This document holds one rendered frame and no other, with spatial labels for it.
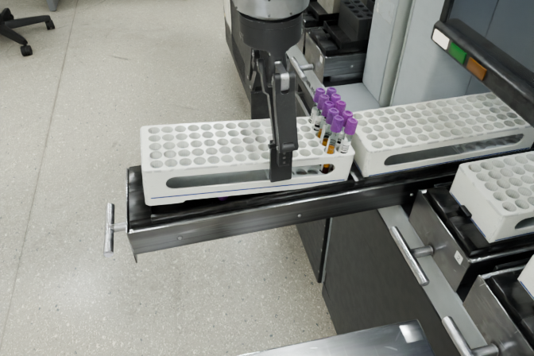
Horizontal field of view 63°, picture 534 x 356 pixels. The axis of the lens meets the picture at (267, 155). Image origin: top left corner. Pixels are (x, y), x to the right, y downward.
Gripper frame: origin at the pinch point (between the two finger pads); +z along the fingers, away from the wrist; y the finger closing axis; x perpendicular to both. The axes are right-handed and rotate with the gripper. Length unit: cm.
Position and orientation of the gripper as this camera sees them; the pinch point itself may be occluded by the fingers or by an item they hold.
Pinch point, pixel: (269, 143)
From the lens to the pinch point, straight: 64.0
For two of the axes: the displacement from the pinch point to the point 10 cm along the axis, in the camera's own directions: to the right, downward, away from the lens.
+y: 2.4, 6.3, -7.4
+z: 0.0, 7.6, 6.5
